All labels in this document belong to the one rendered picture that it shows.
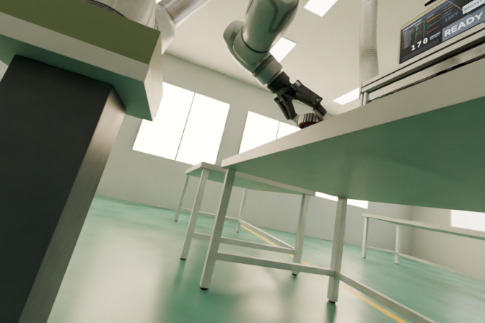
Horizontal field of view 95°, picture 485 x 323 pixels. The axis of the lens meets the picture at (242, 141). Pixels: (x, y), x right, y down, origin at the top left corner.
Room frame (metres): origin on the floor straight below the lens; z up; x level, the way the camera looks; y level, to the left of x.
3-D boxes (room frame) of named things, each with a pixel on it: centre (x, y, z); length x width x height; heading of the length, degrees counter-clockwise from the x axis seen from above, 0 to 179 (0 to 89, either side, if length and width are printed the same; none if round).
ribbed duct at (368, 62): (1.80, -0.99, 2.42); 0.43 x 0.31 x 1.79; 16
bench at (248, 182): (2.83, 0.00, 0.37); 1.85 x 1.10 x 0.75; 16
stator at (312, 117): (0.70, -0.23, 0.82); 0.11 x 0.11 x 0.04
